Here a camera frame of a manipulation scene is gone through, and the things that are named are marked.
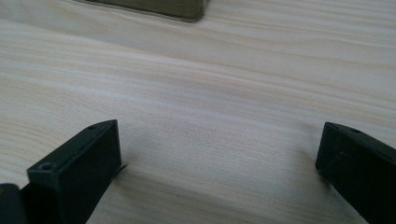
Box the brown translucent plastic bin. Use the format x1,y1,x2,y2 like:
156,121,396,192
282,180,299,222
73,0,210,23

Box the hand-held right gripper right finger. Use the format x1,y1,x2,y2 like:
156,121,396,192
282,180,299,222
315,121,396,224

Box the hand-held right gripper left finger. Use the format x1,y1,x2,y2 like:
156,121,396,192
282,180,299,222
20,119,123,224

